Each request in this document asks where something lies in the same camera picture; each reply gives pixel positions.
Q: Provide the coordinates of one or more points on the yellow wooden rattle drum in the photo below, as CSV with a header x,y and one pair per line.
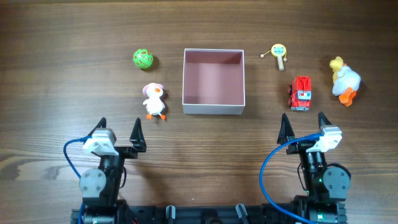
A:
x,y
279,51

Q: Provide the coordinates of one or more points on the white plush duck yellow hair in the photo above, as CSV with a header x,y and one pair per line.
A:
x,y
346,82

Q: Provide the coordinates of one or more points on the green number ball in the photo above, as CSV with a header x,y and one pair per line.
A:
x,y
142,58

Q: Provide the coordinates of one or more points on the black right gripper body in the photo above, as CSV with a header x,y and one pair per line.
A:
x,y
298,147

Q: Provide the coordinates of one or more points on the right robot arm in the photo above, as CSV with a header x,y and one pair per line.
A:
x,y
326,184

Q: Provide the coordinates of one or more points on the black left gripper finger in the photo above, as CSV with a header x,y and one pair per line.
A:
x,y
101,124
137,137

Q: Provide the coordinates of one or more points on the small duck with pink hat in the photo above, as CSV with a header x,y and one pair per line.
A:
x,y
154,104

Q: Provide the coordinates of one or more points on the red toy fire truck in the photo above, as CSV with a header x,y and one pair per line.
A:
x,y
300,93

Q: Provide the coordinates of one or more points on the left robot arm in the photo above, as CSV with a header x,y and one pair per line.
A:
x,y
100,186

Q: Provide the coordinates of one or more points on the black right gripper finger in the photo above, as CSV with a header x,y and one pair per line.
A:
x,y
322,120
286,132

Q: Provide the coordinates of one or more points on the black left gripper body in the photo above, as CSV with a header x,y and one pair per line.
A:
x,y
123,150

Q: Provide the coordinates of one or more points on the white box pink interior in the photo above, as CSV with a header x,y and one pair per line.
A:
x,y
213,81

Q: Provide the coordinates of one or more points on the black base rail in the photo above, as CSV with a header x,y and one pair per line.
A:
x,y
240,213

